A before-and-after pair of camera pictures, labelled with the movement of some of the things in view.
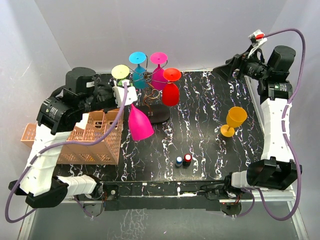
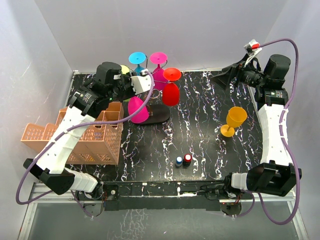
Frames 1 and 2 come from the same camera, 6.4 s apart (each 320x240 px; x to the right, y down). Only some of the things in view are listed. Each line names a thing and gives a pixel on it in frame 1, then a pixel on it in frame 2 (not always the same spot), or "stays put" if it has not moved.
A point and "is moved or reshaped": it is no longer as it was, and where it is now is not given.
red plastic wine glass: (170, 92) stays put
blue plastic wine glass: (139, 77) stays put
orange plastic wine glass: (235, 117) stays put
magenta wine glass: (140, 125) is moved or reshaped
